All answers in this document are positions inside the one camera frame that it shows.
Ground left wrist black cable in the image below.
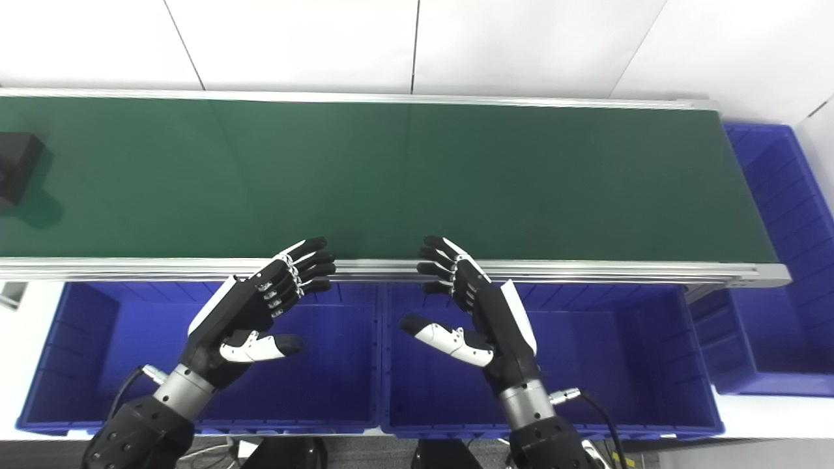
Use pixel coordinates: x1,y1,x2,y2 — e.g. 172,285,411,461
106,365,167,421

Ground black cylinder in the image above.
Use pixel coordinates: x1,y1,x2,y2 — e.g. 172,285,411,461
0,132,48,210

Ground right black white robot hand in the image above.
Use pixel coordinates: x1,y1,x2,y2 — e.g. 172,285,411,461
399,235,542,395

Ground green conveyor belt aluminium frame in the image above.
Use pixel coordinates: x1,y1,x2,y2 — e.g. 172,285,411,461
0,88,792,291

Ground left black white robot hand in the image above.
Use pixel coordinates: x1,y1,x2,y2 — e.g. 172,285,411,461
179,236,337,390

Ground blue plastic bin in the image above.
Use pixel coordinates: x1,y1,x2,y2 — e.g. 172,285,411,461
689,122,834,398
380,280,725,441
16,280,382,436

